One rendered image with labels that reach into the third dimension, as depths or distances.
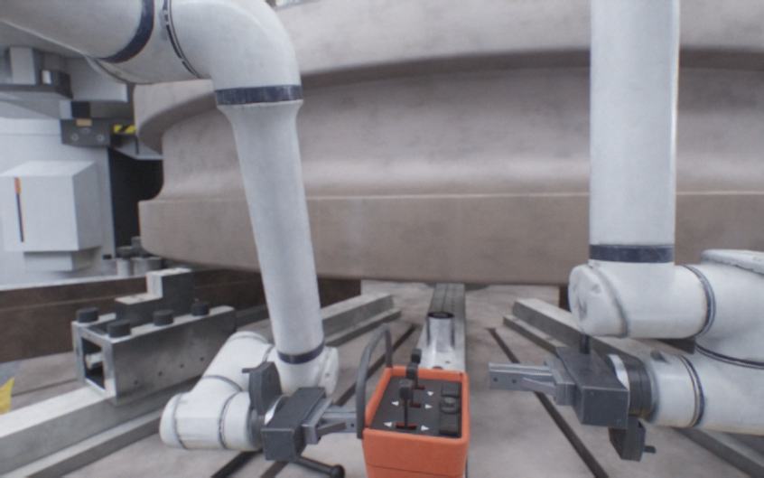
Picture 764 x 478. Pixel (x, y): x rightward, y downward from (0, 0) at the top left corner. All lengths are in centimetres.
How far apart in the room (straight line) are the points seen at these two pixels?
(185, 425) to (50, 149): 444
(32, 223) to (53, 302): 205
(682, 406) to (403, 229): 81
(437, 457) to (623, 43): 52
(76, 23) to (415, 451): 59
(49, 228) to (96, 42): 404
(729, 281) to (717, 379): 12
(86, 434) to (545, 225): 155
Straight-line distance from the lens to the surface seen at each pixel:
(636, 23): 55
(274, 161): 56
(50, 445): 161
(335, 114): 143
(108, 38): 56
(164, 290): 164
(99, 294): 263
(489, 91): 134
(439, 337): 107
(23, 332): 271
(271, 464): 137
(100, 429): 165
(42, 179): 457
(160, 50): 60
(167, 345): 155
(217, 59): 56
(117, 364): 150
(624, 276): 51
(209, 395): 74
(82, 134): 462
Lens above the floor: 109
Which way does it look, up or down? 5 degrees down
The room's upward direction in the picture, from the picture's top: 1 degrees counter-clockwise
